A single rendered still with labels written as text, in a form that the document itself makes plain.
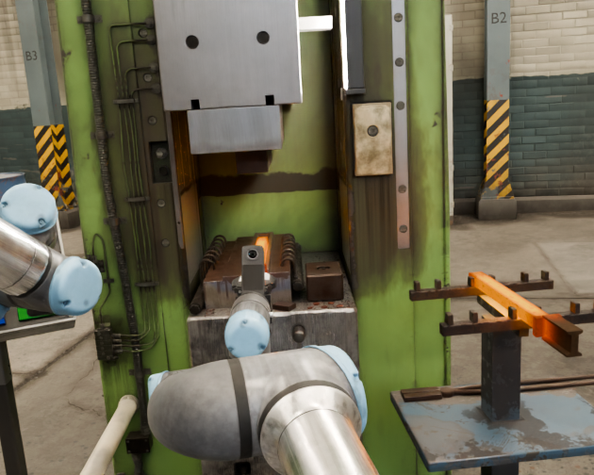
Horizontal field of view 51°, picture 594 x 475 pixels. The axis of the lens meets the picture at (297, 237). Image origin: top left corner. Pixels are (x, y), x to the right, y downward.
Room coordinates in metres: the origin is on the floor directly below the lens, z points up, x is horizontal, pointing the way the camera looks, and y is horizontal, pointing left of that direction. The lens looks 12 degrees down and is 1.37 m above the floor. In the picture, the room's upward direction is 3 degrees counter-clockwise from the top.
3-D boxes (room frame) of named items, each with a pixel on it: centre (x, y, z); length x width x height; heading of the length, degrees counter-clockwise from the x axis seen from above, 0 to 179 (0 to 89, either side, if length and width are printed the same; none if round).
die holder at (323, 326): (1.61, 0.07, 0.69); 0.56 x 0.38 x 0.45; 0
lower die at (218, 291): (1.60, 0.12, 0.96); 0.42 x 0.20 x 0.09; 0
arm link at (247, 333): (1.06, 0.10, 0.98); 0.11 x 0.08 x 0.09; 0
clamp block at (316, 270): (1.45, -0.06, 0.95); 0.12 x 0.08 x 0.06; 0
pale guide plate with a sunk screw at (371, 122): (1.52, -0.19, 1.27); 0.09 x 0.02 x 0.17; 90
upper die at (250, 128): (1.60, 0.12, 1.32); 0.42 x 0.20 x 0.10; 0
